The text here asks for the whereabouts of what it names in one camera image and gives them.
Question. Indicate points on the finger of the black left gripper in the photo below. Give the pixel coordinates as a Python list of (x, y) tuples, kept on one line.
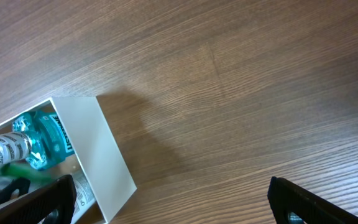
[(16, 188)]

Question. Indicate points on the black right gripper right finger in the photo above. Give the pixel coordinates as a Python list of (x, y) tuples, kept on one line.
[(291, 203)]

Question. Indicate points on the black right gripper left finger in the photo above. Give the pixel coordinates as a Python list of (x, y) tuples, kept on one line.
[(53, 203)]

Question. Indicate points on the green white soap box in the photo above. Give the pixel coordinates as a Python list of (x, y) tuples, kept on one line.
[(16, 170)]

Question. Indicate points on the white cream tube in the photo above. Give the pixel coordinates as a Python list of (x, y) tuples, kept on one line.
[(84, 196)]

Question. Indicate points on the teal mouthwash bottle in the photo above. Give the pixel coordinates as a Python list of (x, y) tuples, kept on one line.
[(37, 137)]

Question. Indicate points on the white open cardboard box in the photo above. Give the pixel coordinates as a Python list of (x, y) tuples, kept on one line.
[(95, 151)]

